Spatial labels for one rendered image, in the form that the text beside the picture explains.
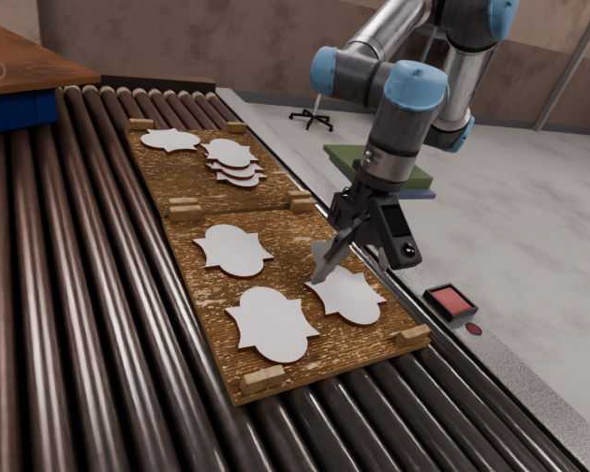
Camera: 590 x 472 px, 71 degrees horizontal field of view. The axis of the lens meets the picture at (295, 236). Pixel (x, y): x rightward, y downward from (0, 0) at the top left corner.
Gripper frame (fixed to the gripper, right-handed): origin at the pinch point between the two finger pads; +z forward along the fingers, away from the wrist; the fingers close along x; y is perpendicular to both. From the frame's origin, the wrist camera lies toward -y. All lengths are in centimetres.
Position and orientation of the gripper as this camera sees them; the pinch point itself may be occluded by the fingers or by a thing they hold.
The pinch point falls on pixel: (350, 281)
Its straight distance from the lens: 72.4
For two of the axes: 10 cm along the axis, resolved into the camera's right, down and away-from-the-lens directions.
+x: -8.7, 0.9, -4.9
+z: -2.2, 8.1, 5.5
